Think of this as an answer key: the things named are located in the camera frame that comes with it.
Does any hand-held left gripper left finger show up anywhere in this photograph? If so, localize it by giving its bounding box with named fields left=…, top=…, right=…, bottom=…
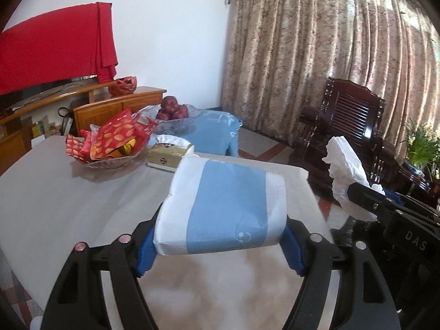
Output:
left=40, top=204, right=162, bottom=330

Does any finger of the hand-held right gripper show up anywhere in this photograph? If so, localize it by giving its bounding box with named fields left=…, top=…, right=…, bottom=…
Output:
left=383, top=190, right=440, bottom=221
left=347, top=183, right=399, bottom=224

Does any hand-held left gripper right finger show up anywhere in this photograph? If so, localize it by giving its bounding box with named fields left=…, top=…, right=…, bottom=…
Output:
left=279, top=215, right=401, bottom=330

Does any white tissue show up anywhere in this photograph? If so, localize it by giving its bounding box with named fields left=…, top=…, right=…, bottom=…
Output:
left=322, top=136, right=386, bottom=221

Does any blue white tissue pack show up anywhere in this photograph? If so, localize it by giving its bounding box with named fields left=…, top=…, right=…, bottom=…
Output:
left=153, top=155, right=288, bottom=257

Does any potted flowering plant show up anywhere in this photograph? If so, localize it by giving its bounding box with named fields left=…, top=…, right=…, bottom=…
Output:
left=402, top=119, right=440, bottom=179

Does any dark wooden chair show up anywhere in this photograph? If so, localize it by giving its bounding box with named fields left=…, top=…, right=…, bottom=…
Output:
left=290, top=77, right=440, bottom=207

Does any glass snack bowl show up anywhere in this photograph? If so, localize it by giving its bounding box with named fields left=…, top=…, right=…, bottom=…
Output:
left=70, top=137, right=150, bottom=170

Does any gold tissue box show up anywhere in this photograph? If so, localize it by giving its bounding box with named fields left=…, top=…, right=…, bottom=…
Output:
left=147, top=134, right=195, bottom=172

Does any yellow snack packet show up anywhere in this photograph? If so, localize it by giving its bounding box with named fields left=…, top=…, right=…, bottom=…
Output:
left=115, top=141, right=138, bottom=157

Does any red snack packet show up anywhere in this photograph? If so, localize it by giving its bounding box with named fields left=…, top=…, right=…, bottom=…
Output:
left=132, top=112, right=159, bottom=148
left=90, top=109, right=136, bottom=160
left=65, top=134, right=92, bottom=160

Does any glass fruit bowl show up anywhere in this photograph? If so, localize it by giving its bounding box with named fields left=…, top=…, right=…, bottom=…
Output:
left=139, top=105, right=207, bottom=134

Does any large light blue package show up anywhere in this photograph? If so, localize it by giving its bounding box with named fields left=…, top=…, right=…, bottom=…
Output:
left=155, top=108, right=243, bottom=157

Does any wooden cabinet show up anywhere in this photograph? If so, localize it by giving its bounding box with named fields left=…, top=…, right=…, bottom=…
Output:
left=0, top=86, right=167, bottom=176

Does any small green box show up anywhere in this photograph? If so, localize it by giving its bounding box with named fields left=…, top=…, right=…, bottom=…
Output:
left=32, top=117, right=49, bottom=138

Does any red woven basket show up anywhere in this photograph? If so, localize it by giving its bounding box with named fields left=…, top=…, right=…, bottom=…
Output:
left=108, top=76, right=138, bottom=96

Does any beige patterned curtain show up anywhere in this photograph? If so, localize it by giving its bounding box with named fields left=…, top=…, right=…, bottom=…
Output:
left=222, top=0, right=440, bottom=152

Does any black television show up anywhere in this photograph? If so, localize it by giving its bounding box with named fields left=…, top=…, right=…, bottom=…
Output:
left=0, top=75, right=98, bottom=111

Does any red cloth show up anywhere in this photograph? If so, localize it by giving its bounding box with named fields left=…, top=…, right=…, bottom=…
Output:
left=0, top=2, right=118, bottom=96

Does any black cable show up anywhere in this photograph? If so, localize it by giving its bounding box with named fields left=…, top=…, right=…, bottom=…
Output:
left=58, top=106, right=74, bottom=136

